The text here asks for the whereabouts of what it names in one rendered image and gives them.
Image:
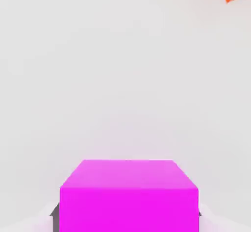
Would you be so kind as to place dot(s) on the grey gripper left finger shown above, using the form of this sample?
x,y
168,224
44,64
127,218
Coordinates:
x,y
55,221

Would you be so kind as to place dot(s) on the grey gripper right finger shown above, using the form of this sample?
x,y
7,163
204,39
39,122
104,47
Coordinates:
x,y
207,224

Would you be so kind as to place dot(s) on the small magenta cube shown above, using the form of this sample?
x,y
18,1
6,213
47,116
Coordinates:
x,y
128,206

